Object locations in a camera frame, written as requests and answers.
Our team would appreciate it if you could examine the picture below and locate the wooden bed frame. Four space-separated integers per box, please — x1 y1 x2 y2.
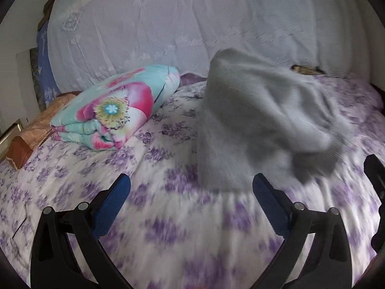
0 120 24 161

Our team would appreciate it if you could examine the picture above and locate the white lace cloth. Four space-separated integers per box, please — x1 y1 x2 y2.
46 0 370 97

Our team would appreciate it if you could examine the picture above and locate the orange-brown pillow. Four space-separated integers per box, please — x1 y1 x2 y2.
6 93 82 170

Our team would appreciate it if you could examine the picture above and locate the folded floral quilt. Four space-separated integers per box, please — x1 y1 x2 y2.
50 64 181 151

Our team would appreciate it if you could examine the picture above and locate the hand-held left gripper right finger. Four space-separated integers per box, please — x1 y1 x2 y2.
250 173 353 289

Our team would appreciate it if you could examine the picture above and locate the blue patterned cloth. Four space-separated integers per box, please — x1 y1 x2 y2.
36 21 61 110

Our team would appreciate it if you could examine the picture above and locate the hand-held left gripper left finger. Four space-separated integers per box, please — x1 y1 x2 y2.
30 173 139 289

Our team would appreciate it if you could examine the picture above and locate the purple floral bed sheet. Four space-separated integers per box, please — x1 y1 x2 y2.
0 72 385 289

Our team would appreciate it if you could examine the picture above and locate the small brown object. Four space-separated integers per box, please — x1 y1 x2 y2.
290 64 327 76

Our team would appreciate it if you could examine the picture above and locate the grey knit sweater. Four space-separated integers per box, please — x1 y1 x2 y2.
195 48 355 193

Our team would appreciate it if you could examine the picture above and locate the dark patterned panel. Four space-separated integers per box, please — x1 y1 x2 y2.
29 47 46 112

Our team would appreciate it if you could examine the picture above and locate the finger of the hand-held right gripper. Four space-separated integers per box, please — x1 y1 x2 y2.
371 200 385 255
363 153 385 189

